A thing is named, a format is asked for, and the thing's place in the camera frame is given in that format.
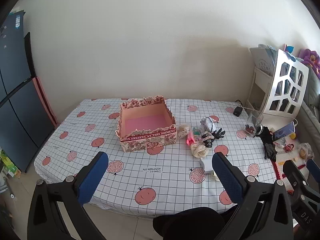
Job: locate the smartphone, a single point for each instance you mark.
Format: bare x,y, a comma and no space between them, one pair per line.
283,131

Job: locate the black flat board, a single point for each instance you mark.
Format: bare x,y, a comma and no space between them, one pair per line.
29,55

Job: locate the purple plush toy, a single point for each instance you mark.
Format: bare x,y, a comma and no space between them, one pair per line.
311,58

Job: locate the grey sofa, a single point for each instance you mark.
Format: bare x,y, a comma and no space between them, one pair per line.
313,105

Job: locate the pink floral paper box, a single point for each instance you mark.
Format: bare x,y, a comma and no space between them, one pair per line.
147,140

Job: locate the bag of cotton swabs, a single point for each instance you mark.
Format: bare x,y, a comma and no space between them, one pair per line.
184,130

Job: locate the checked fruit print tablecloth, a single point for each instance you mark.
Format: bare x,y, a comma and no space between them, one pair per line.
75,135

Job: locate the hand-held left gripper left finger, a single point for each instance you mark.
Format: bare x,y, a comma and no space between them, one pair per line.
92,180

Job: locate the pink flat board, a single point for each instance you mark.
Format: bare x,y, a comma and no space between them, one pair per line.
45,100

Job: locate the clear plastic bag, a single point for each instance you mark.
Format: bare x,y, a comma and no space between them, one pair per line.
304,151

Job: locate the grey booklet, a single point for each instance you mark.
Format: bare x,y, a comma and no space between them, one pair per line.
263,57

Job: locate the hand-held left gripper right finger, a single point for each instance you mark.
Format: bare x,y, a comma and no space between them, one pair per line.
228,177

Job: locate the green cardboard boxes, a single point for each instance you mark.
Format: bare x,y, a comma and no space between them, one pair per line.
8,166

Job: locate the small white box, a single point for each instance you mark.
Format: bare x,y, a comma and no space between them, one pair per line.
206,165

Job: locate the clear glass cup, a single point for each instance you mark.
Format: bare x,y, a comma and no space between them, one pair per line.
255,120

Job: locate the dark blue refrigerator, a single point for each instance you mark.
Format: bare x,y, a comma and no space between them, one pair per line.
17,110

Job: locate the green plastic item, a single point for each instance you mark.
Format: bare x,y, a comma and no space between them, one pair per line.
196,131

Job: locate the person's dark clothed leg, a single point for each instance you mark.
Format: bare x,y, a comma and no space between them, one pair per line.
190,221

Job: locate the black cloth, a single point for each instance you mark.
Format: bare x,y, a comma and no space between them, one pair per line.
267,136

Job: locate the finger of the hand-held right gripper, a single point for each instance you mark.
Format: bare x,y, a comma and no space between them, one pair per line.
313,166
294,176

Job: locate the black power adapter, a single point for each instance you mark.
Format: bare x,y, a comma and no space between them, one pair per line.
237,111

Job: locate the cream lace cloth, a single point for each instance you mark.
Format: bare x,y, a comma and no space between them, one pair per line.
198,151

